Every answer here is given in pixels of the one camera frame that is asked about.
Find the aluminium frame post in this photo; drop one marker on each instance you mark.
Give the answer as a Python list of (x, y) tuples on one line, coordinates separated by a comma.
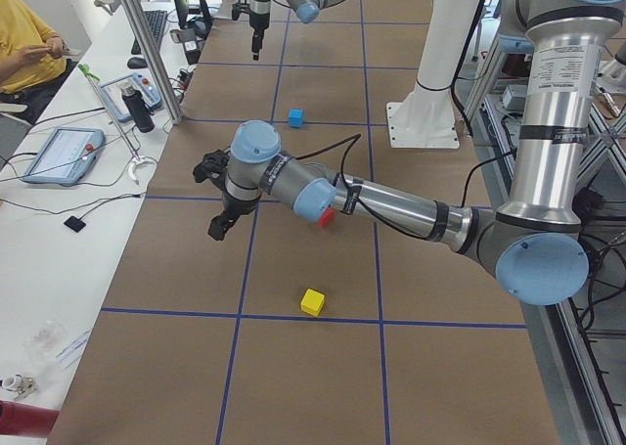
[(140, 28)]

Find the black water bottle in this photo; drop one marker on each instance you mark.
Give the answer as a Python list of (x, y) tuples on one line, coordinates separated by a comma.
[(133, 100)]

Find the yellow cube block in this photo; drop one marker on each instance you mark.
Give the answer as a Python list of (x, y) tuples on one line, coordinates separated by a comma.
[(312, 302)]

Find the red cube block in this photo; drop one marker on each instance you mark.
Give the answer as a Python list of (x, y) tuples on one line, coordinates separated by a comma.
[(327, 218)]

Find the white pedestal base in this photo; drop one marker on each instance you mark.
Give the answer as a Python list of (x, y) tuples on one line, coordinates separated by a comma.
[(425, 119)]

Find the person in yellow shirt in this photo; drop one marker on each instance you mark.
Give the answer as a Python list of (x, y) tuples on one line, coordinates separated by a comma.
[(33, 62)]

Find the brown paper table cover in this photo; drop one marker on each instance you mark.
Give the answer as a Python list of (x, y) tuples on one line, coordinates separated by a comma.
[(204, 342)]

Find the red fire extinguisher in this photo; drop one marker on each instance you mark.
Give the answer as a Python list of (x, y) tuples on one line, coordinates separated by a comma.
[(26, 421)]

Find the black computer mouse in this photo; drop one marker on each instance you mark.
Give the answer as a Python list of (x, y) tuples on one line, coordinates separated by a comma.
[(136, 63)]

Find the black keyboard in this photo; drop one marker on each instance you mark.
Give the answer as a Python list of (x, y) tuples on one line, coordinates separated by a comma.
[(157, 22)]

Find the teach pendant near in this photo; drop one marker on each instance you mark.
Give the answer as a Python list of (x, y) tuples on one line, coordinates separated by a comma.
[(66, 156)]

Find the small black square pad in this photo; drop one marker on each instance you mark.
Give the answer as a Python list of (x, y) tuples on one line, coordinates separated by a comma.
[(75, 224)]

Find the blue cube block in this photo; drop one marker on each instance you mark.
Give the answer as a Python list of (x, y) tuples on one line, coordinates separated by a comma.
[(296, 118)]

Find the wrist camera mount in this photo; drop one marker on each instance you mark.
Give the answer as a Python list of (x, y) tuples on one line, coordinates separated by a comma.
[(238, 8), (213, 167)]

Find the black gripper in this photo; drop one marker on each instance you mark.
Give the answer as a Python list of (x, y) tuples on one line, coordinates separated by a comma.
[(235, 206), (256, 20)]

